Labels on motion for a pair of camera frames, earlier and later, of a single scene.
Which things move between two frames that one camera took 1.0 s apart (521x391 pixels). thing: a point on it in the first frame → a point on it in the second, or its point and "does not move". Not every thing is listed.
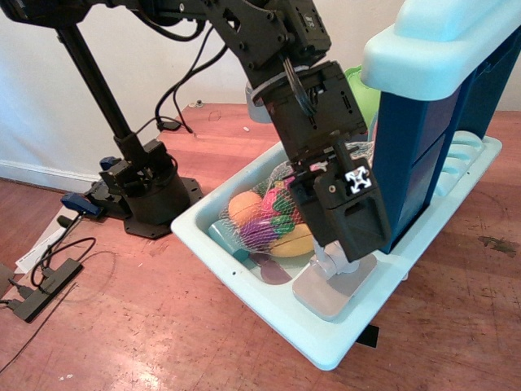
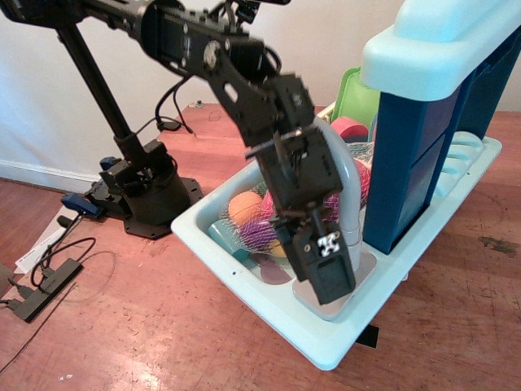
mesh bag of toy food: [267, 217] does not move
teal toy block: [222, 233] does not move
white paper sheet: [54, 234] does not move
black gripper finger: [323, 222] → [286, 237]
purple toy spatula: [272, 272] does not move
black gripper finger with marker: [349, 195] → [327, 259]
